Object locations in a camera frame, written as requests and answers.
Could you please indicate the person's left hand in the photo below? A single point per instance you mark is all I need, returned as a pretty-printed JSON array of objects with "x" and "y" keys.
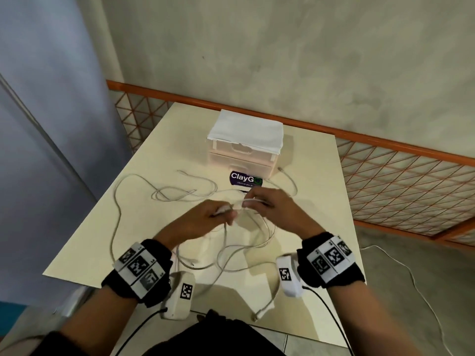
[{"x": 196, "y": 222}]

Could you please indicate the person's black shirt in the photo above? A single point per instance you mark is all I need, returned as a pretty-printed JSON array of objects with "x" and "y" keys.
[{"x": 215, "y": 337}]

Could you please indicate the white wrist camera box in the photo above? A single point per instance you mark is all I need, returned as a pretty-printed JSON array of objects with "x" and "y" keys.
[
  {"x": 287, "y": 276},
  {"x": 180, "y": 296}
]

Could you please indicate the person's left forearm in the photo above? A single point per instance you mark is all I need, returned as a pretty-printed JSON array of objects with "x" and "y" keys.
[{"x": 100, "y": 322}]

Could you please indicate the purple round sticker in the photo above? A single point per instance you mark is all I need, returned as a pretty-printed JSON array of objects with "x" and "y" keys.
[{"x": 241, "y": 178}]

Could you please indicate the person's right hand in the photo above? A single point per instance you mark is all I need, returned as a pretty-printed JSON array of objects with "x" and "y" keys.
[{"x": 285, "y": 215}]

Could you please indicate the person's right forearm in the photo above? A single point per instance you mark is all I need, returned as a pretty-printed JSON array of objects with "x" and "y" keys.
[{"x": 367, "y": 322}]

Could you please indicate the white folded cloth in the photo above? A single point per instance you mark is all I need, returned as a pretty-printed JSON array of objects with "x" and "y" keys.
[{"x": 246, "y": 131}]

